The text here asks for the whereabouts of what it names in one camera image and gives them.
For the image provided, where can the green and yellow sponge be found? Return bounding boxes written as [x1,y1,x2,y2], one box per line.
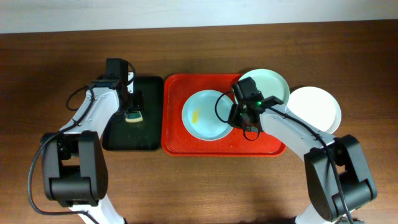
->
[125,111,143,123]

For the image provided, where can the light blue plate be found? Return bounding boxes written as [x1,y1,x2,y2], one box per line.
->
[182,90,233,141]

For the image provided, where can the mint green plate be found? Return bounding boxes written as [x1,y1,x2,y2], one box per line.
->
[239,68,290,104]

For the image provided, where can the white plate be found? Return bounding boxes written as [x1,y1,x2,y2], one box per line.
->
[287,86,342,134]

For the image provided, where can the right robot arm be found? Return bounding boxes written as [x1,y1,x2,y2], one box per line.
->
[228,95,377,224]

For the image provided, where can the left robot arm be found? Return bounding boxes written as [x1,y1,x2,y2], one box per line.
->
[40,72,136,223]

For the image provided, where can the black plastic tray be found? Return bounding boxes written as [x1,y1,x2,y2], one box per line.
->
[102,77,164,151]

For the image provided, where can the red plastic tray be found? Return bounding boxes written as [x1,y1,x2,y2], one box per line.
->
[161,73,286,157]

